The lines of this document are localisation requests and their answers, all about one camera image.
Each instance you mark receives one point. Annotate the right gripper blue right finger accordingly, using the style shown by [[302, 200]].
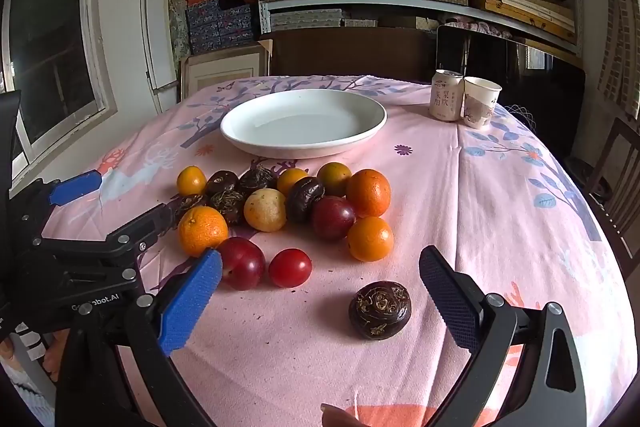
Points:
[[456, 298]]

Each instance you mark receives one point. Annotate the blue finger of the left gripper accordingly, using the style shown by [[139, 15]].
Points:
[[69, 190], [142, 232]]

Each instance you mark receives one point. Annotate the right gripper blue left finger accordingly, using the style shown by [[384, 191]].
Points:
[[185, 301]]

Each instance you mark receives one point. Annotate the orange mandarin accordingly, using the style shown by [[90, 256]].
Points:
[[201, 228], [369, 192], [370, 239]]

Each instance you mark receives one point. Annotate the dark red plum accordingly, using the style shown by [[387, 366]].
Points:
[[332, 217], [243, 263]]

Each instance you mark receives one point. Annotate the small yellow-orange fruit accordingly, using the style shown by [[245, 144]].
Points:
[[288, 178], [191, 181]]

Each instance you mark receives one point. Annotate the red cherry tomato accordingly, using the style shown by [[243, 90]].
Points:
[[290, 268]]

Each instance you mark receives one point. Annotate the pale yellow fruit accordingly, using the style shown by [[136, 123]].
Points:
[[265, 211]]

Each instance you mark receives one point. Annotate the small yellow-green fruit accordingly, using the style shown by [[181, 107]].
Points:
[[334, 176]]

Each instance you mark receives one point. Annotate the dark water chestnut small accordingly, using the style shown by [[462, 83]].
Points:
[[181, 205]]

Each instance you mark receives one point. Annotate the person's hand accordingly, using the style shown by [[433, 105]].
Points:
[[336, 417]]

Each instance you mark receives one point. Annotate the framed picture leaning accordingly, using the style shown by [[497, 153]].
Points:
[[205, 70]]

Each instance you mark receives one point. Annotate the white oval plate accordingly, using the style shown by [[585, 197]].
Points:
[[303, 124]]

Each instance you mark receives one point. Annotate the dark wooden chair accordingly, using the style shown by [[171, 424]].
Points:
[[617, 213]]

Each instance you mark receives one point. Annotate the white paper cup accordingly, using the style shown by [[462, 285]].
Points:
[[480, 99]]

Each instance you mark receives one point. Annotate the stack of blue patterned boxes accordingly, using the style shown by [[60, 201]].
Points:
[[221, 24]]

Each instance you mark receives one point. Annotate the white beverage can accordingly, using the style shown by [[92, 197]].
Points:
[[446, 95]]

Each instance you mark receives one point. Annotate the dark wooden cabinet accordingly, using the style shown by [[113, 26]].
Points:
[[397, 53]]

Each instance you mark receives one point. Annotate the window with white frame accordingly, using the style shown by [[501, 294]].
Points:
[[52, 52]]

